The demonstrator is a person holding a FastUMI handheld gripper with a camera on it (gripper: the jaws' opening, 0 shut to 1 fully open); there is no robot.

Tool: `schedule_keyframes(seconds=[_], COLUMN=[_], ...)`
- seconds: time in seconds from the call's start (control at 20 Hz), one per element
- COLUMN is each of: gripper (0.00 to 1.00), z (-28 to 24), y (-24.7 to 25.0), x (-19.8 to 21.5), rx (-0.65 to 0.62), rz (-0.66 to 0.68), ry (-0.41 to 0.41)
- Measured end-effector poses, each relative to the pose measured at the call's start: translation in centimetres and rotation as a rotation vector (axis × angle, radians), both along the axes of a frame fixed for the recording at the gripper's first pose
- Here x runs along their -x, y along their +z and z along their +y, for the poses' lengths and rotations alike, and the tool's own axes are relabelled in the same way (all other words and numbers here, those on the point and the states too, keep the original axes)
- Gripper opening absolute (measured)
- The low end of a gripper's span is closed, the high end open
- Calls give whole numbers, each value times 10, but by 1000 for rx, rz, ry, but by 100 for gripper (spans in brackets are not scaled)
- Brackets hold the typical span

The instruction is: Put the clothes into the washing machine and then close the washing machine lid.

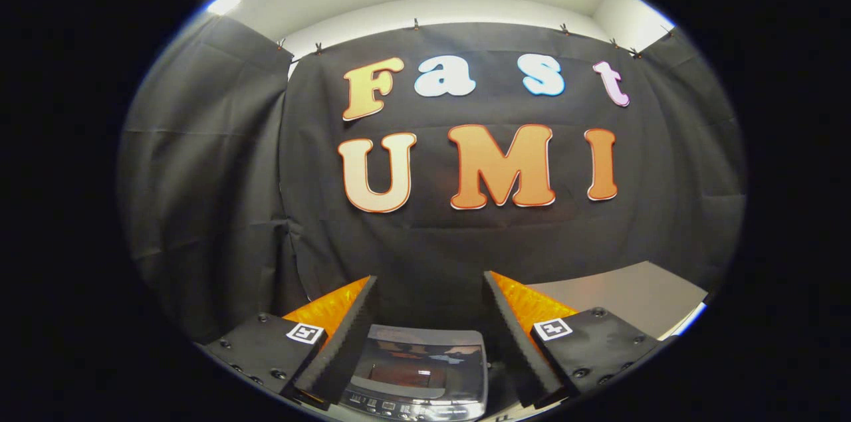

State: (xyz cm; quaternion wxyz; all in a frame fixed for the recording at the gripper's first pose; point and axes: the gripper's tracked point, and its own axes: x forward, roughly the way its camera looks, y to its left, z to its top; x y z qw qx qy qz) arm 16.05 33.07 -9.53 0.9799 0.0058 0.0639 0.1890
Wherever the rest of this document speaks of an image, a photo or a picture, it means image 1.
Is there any grey washing machine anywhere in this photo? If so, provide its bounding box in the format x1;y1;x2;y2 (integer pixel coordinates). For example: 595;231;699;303
338;324;491;422

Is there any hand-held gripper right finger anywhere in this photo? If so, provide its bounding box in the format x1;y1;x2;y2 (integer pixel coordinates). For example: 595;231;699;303
483;270;664;411

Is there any black backdrop cloth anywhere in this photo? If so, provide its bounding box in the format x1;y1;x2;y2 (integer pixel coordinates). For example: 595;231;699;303
118;13;747;346

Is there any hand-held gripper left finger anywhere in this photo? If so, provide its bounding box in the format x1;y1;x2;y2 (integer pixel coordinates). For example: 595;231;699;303
201;274;380;411

